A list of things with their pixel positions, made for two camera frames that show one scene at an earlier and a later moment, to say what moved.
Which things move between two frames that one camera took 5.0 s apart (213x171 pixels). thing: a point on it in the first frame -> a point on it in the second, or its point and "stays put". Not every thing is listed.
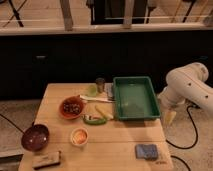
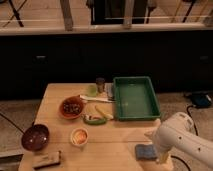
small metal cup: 100,84 stays put
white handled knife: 95,99 stays put
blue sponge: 148,152 stays put
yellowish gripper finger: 169,116 -> 150,134
